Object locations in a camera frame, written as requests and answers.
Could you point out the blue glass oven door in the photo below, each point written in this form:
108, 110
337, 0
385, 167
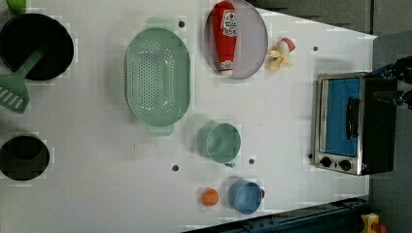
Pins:
335, 96

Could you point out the black toaster oven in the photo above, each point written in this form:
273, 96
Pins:
371, 120

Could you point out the green mug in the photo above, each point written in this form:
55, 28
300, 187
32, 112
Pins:
219, 142

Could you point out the green perforated colander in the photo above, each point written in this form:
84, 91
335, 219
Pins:
157, 77

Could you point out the orange ball toy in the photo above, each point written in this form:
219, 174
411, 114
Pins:
210, 197

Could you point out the grey round plate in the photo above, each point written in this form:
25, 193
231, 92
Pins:
252, 41

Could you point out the blue cup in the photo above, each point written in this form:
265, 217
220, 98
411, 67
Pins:
245, 197

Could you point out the peeled banana toy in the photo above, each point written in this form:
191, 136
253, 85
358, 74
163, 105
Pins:
279, 58

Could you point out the red ketchup bottle toy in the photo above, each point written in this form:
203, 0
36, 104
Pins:
225, 34

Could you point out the small black cup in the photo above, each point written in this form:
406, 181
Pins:
24, 158

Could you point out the green slotted spatula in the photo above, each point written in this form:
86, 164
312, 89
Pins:
14, 95

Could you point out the yellow red clamp object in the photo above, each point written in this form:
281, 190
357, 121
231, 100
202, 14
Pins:
372, 224

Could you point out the large black pot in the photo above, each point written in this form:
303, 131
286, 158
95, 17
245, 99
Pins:
22, 35

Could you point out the lime green object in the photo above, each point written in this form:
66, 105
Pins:
17, 7

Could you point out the blue metal frame rail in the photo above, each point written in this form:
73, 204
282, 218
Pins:
336, 217

